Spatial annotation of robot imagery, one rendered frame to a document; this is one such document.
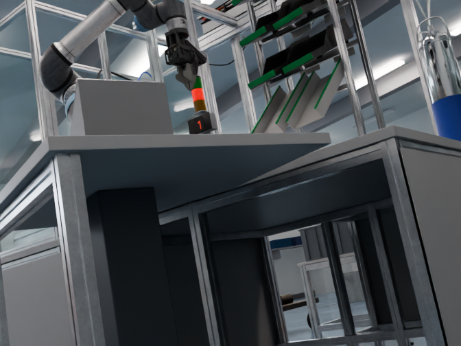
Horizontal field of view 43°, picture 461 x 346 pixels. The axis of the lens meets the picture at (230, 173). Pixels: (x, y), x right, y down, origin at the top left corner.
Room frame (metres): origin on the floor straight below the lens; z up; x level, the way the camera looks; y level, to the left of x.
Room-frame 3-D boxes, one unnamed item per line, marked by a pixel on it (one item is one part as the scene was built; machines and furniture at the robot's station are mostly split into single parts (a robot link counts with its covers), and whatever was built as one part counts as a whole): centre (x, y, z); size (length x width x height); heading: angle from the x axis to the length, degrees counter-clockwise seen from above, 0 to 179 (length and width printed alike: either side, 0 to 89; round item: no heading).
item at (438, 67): (2.41, -0.97, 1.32); 0.14 x 0.14 x 0.38
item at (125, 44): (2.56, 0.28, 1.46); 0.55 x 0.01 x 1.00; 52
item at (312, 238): (4.15, -0.77, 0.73); 0.62 x 0.42 x 0.23; 52
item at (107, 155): (1.61, 0.28, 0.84); 0.90 x 0.70 x 0.03; 34
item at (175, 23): (1.94, 0.09, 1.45); 0.08 x 0.08 x 0.05
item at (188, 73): (1.93, 0.08, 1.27); 0.06 x 0.03 x 0.09; 142
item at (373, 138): (2.50, -0.28, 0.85); 1.50 x 1.41 x 0.03; 52
